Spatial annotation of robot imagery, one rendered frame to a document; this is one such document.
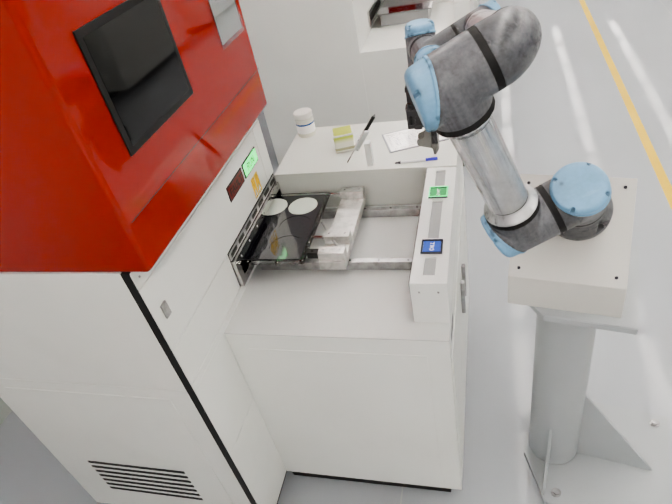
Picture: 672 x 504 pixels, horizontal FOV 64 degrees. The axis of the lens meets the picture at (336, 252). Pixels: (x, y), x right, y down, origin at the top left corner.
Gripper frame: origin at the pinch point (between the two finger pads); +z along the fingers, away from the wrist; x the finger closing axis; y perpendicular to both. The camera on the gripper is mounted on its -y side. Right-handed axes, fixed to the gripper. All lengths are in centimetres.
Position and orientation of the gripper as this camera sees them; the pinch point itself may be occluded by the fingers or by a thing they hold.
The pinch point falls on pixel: (437, 149)
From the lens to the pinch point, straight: 158.5
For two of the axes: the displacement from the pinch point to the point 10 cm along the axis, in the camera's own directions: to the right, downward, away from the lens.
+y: -9.6, 0.1, 2.8
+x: -2.1, 6.4, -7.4
